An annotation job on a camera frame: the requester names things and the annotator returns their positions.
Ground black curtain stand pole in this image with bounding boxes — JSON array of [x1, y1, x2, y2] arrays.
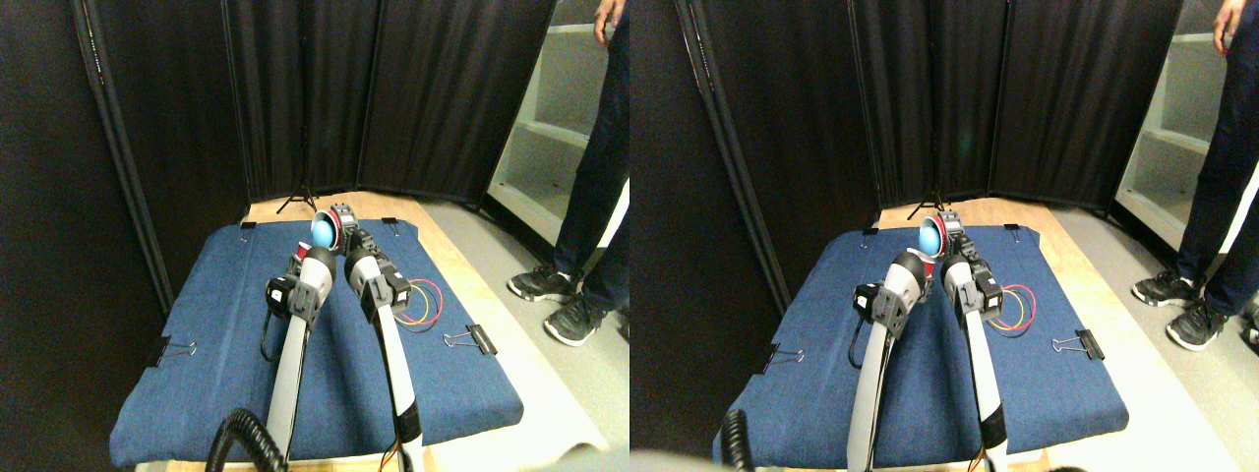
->
[[679, 0, 793, 316], [75, 0, 176, 318]]

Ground person's hand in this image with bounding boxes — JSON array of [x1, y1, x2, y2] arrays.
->
[[594, 0, 627, 48], [1214, 0, 1246, 56]]

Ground white shelf unit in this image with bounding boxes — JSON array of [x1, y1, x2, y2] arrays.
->
[[485, 0, 630, 249], [1113, 0, 1242, 252]]

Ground black ribbed hose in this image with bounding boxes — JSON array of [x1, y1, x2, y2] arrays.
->
[[721, 408, 754, 472], [205, 408, 291, 472]]

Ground yellow wire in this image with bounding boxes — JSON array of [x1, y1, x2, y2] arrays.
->
[[991, 291, 1029, 331], [398, 285, 435, 326]]

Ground black curtain stand foot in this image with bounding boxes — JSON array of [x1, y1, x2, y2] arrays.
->
[[276, 187, 322, 223], [907, 192, 952, 229]]

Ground dark blue cloth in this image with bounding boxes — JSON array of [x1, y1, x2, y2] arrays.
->
[[714, 226, 1129, 469], [110, 218, 523, 468]]

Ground person's legs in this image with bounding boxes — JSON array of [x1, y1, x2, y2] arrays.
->
[[1131, 20, 1259, 353], [507, 15, 630, 349]]

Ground red wire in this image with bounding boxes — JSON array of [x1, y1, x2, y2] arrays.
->
[[395, 279, 445, 331], [989, 285, 1038, 336]]

